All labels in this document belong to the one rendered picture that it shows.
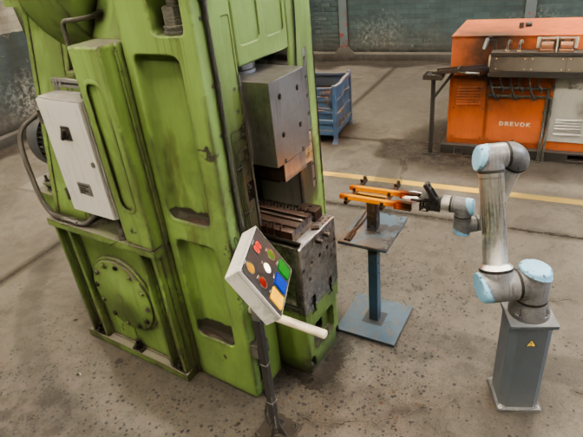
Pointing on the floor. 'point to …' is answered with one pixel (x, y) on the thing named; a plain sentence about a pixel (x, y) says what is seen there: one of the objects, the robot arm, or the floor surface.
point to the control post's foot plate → (285, 427)
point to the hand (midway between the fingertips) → (405, 194)
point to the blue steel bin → (334, 102)
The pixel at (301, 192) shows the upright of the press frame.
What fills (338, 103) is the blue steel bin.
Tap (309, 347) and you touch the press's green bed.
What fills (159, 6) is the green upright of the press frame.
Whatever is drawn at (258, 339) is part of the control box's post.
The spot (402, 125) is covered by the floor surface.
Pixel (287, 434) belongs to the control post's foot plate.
